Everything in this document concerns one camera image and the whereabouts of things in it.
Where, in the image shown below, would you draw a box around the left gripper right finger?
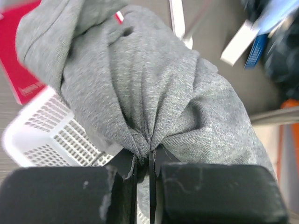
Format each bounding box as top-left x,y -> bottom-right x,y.
149,145 -> 289,224

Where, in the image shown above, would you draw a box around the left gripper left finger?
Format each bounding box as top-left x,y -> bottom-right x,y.
0,151 -> 136,224

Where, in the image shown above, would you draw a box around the grey shorts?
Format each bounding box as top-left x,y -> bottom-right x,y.
15,0 -> 278,217

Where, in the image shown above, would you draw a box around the dark floral shorts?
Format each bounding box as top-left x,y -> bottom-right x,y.
241,0 -> 299,99

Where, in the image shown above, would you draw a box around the white plastic basket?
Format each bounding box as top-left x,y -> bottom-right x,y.
1,86 -> 162,224

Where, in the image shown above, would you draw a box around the white two-tier shelf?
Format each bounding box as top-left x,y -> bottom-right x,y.
249,106 -> 299,126

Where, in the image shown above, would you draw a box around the orange binder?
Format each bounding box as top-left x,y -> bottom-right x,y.
281,99 -> 299,109

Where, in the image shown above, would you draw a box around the red notebook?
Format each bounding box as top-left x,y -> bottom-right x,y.
0,0 -> 124,105

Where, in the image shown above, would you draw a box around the white price tag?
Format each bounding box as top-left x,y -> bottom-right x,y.
220,20 -> 259,66

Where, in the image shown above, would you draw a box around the clothes rack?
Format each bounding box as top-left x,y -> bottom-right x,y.
168,0 -> 211,50

